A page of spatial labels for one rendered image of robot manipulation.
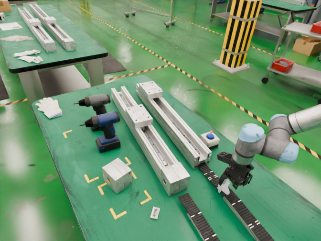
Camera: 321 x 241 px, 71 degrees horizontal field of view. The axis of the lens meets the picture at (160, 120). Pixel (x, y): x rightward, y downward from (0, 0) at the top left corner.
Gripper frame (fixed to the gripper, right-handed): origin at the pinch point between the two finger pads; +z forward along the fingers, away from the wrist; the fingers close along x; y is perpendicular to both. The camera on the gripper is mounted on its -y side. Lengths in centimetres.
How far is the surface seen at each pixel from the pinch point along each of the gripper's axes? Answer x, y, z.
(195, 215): -19.5, 4.9, 2.2
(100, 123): -43, -48, -14
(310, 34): 257, -143, -3
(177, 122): 2.3, -48.8, -0.6
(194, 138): 2.3, -30.7, -2.2
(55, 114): -63, -91, 5
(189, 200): -17.8, -1.9, 2.4
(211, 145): 11.6, -26.2, 2.3
